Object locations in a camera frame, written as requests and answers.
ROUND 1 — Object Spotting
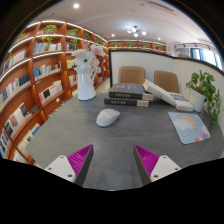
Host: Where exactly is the white black-rimmed partition panel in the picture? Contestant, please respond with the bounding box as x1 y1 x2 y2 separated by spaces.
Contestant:
108 49 224 134

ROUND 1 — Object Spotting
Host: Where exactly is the green plant in white pot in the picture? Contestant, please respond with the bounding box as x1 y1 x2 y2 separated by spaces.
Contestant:
185 69 222 125

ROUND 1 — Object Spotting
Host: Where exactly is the large glass window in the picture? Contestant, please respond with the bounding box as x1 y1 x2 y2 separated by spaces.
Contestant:
174 43 223 70

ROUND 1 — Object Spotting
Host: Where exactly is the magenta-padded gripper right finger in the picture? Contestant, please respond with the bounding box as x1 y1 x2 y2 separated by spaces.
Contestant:
132 144 182 186

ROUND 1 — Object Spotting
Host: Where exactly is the orange lit bookshelf unit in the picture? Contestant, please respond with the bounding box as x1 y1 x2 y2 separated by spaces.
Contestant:
0 19 167 164

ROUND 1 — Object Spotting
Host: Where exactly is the ceiling air vent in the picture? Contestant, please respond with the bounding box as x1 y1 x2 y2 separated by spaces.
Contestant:
145 0 178 16

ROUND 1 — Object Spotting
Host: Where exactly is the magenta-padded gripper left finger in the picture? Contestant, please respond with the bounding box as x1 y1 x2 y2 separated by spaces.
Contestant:
43 143 95 187

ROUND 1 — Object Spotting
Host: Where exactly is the multi-bulb ceiling lamp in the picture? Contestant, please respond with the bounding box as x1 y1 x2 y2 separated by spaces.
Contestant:
125 25 148 38

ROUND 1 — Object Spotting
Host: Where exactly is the tan padded chair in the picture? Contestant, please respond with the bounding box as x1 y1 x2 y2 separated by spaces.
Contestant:
153 69 180 94
117 65 147 85

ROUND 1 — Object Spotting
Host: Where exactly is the white jug vase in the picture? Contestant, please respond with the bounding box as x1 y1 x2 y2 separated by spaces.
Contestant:
76 64 100 102

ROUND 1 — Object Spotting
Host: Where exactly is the white computer mouse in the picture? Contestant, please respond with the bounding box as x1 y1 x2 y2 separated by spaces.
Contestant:
95 108 121 128

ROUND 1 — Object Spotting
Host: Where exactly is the thick white book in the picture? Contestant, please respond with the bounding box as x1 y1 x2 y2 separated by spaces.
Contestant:
142 78 178 108

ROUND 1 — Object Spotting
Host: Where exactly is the thick dark hardcover book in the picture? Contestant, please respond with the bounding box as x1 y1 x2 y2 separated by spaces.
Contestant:
103 93 150 108
108 82 155 102

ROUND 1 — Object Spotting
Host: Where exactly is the pastel sun cloud mouse pad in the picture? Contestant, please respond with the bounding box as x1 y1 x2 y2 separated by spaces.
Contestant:
167 111 212 145

